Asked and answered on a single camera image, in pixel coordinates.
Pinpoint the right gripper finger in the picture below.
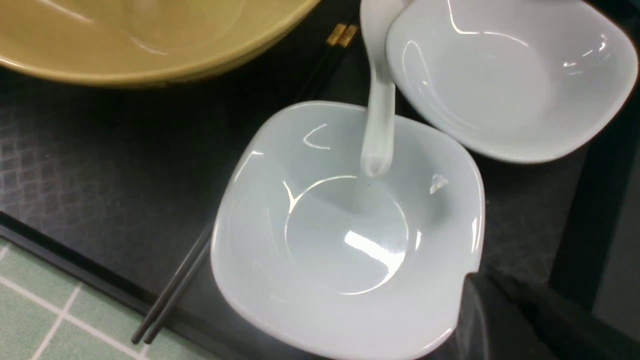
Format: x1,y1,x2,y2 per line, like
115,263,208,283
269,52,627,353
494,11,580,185
430,269,640,360

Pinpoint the white square dish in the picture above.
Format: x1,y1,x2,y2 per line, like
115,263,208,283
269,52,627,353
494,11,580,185
385,0,639,164
210,101,486,360

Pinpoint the white ceramic soup spoon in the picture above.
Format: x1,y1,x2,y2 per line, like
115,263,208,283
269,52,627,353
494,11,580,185
359,0,411,178

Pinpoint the yellow noodle bowl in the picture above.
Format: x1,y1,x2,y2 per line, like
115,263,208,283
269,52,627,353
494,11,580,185
0,0,319,88

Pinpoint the green checkered table mat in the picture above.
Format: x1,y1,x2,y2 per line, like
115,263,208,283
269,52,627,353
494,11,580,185
0,240,215,360

